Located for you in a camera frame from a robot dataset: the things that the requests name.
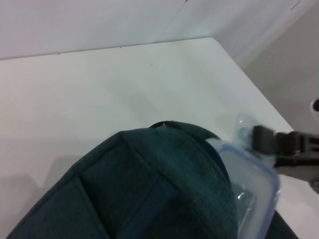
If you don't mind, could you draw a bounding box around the dark teal fabric bag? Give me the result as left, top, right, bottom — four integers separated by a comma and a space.
4, 120, 300, 239

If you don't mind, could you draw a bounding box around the clear box with blue lid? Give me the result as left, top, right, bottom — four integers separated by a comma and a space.
206, 113, 282, 239

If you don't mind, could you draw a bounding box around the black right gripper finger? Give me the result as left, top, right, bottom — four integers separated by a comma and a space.
273, 156, 319, 195
251, 125, 319, 168

